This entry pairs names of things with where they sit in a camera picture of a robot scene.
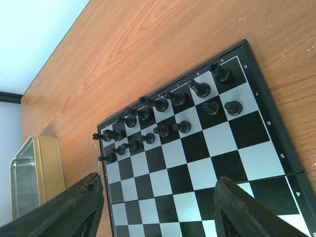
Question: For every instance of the black chess rook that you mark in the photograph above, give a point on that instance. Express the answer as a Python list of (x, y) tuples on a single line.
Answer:
[(220, 74)]

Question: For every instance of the silver metal tin lid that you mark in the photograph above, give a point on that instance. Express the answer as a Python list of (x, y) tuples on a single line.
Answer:
[(36, 174)]

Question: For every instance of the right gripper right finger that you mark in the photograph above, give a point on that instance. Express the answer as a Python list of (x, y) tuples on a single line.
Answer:
[(238, 214)]

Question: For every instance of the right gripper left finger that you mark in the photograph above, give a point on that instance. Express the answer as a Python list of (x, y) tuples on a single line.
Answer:
[(76, 212)]

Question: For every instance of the black magnetic chess board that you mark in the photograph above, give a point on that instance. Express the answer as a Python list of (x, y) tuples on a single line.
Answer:
[(163, 155)]

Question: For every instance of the black aluminium frame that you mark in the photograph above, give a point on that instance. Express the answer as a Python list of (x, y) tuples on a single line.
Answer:
[(10, 97)]

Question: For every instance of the black chess knight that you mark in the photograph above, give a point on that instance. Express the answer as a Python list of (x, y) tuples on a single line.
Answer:
[(201, 89)]

